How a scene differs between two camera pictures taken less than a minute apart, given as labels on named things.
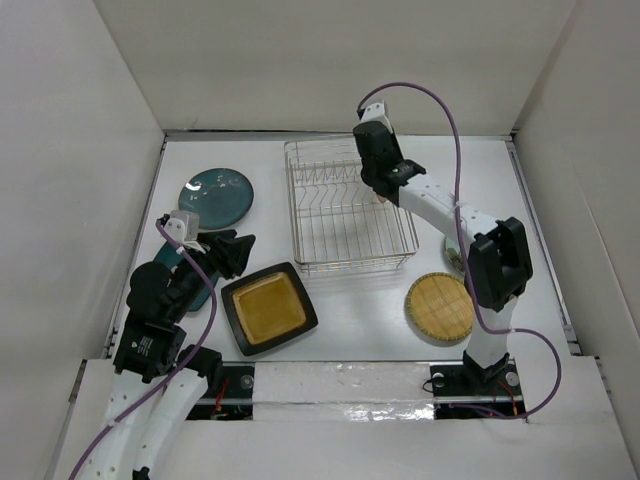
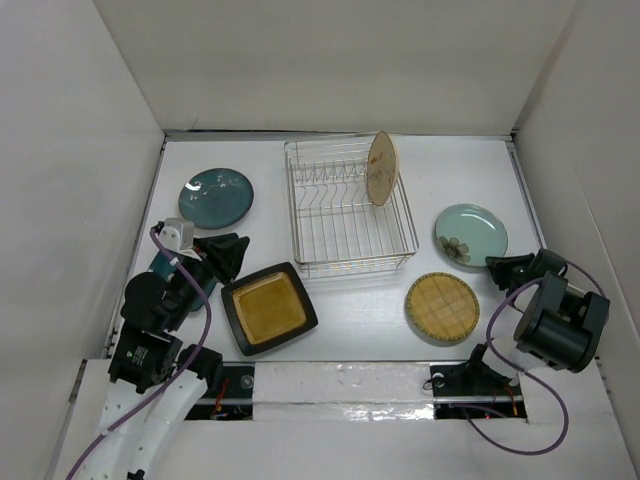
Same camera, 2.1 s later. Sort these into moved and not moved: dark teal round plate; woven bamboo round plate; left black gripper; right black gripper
Moved: right black gripper
Not moved: dark teal round plate; woven bamboo round plate; left black gripper
